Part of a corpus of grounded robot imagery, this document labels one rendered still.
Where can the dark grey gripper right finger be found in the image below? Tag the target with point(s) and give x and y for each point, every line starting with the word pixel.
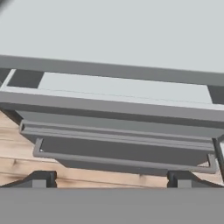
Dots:
pixel 180 178

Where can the grey fridge drawer front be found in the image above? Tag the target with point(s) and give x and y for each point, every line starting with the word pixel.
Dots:
pixel 122 145

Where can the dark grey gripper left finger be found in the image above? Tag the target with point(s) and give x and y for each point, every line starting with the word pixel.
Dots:
pixel 43 178

